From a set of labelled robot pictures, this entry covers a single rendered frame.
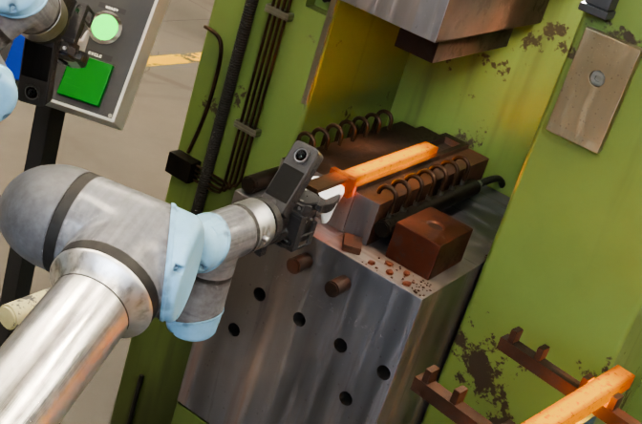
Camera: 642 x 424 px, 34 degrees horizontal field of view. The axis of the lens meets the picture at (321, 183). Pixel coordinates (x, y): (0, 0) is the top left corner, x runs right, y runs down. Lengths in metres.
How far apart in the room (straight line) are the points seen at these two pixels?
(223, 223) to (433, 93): 0.83
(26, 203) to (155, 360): 1.21
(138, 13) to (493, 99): 0.72
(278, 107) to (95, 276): 0.95
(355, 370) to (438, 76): 0.69
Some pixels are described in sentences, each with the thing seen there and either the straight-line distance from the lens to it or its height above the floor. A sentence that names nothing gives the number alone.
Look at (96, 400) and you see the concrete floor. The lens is 2.73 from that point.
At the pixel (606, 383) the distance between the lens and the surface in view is 1.50.
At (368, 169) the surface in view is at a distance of 1.77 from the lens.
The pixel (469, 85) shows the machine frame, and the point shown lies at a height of 1.09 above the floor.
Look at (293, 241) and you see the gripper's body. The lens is 1.59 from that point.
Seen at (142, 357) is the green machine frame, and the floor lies 0.34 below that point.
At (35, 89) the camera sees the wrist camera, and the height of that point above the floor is 1.07.
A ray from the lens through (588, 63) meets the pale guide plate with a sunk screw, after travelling 1.64.
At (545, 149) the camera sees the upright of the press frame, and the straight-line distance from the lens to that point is 1.70.
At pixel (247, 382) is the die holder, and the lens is 1.87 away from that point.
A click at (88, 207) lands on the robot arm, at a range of 1.10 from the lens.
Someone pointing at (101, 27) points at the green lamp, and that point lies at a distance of 1.84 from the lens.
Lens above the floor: 1.66
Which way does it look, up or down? 23 degrees down
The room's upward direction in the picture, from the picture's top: 17 degrees clockwise
